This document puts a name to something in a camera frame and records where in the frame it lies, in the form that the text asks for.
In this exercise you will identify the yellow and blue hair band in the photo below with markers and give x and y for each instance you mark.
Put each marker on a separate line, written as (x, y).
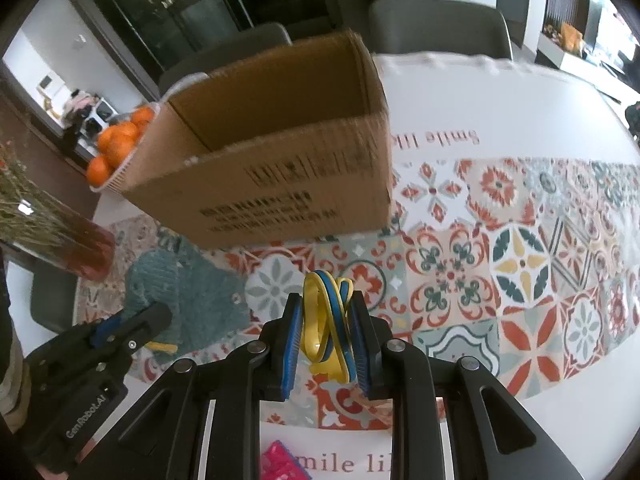
(315, 320)

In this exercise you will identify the cardboard box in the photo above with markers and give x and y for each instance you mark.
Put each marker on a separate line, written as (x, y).
(280, 195)

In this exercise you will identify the dried flower bouquet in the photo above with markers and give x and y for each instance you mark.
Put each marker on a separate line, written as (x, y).
(25, 200)

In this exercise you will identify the white fruit basket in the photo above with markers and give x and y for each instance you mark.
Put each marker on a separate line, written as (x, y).
(117, 180)

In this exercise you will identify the orange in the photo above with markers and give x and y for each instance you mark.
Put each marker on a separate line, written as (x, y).
(99, 170)
(116, 147)
(127, 129)
(142, 117)

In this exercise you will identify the red candy packet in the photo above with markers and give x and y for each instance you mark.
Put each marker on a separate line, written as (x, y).
(282, 462)

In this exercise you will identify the orange bag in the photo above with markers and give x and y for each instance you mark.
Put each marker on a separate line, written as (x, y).
(571, 37)

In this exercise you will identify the dark glass sliding door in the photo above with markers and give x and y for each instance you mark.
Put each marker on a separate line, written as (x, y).
(200, 5)

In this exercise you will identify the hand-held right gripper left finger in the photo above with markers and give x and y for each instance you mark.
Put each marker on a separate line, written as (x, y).
(292, 355)

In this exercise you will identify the floral table runner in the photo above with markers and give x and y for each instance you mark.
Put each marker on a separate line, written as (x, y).
(525, 260)

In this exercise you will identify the white media cabinet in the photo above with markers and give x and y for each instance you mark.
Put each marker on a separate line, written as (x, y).
(590, 65)

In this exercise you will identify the person's left forearm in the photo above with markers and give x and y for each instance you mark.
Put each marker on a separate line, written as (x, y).
(10, 385)

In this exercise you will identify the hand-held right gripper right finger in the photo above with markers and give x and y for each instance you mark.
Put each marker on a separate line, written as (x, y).
(359, 355)

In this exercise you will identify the glass vase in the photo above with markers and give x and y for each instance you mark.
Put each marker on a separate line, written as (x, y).
(85, 250)

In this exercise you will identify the grey dining chair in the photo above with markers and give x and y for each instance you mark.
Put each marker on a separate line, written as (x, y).
(440, 27)
(52, 300)
(634, 122)
(225, 50)

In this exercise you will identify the white shoe rack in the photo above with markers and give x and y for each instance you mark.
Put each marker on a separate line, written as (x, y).
(90, 115)

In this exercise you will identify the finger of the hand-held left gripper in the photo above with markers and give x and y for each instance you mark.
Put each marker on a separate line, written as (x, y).
(107, 331)
(145, 325)

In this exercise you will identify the teal fuzzy cloth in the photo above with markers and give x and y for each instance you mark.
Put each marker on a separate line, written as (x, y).
(200, 295)

